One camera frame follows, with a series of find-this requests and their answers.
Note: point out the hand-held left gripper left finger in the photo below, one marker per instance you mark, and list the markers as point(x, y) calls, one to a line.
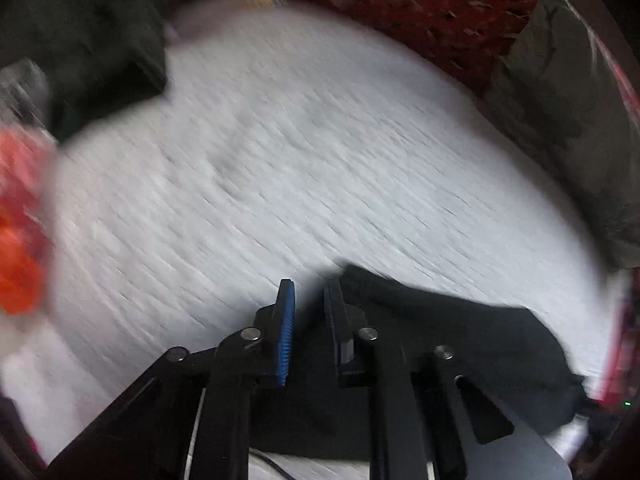
point(286, 332)

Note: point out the white quilted bed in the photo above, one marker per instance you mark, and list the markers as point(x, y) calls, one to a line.
point(300, 160)

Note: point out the grey floral pillow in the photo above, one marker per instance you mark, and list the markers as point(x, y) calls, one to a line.
point(560, 110)

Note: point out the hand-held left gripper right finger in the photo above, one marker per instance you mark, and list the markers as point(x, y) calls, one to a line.
point(336, 322)

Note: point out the black pants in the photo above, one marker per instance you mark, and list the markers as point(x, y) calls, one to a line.
point(475, 340)

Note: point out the orange plastic bag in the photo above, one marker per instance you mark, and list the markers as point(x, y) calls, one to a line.
point(20, 260)

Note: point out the red patterned blanket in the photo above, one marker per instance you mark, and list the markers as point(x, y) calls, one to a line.
point(440, 15)

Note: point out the dark green cloth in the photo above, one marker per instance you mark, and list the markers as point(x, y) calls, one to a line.
point(90, 35)

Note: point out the pale plastic bag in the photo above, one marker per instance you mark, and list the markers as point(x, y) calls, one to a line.
point(225, 5)

